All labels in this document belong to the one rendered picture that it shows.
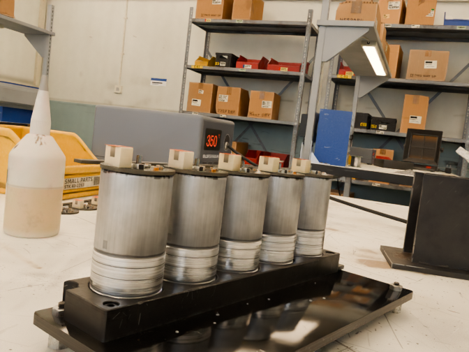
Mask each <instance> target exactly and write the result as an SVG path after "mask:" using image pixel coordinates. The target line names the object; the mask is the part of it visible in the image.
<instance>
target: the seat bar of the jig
mask: <svg viewBox="0 0 469 352"><path fill-rule="evenodd" d="M339 258H340V253H337V252H334V251H330V250H326V249H323V251H322V256H320V257H303V256H294V259H293V263H291V264H286V265H274V264H267V263H260V262H259V267H258V271H257V272H253V273H247V274H237V273H229V272H221V271H216V280H215V281H213V282H211V283H208V284H198V285H188V284H176V283H172V282H168V281H163V286H162V292H161V293H160V294H158V295H155V296H153V297H149V298H140V299H121V298H111V297H107V296H104V295H100V294H97V293H95V292H93V291H91V290H90V289H89V284H90V277H84V278H79V279H71V280H68V281H65V282H64V290H63V298H62V301H65V304H64V320H65V321H67V322H69V323H70V324H72V325H74V326H75V327H77V328H79V329H81V330H82V331H83V332H85V333H87V334H88V335H90V336H92V337H93V338H95V339H97V340H98V341H100V342H102V343H105V342H110V341H112V340H115V339H119V338H122V337H126V336H129V335H133V334H135V333H138V332H142V331H145V330H148V329H152V328H155V327H158V326H161V325H165V324H168V323H171V322H175V321H178V320H181V319H184V318H188V317H191V316H194V315H197V314H201V313H204V312H207V311H211V310H213V309H218V308H220V307H224V306H227V305H231V304H234V303H236V302H241V301H243V300H247V299H250V298H254V297H257V296H259V295H264V294H266V293H271V292H273V291H277V290H280V289H282V288H286V287H289V286H293V285H296V284H300V283H302V282H305V281H309V280H312V279H316V278H318V277H323V276H325V275H328V274H332V273H335V272H338V264H339Z"/></svg>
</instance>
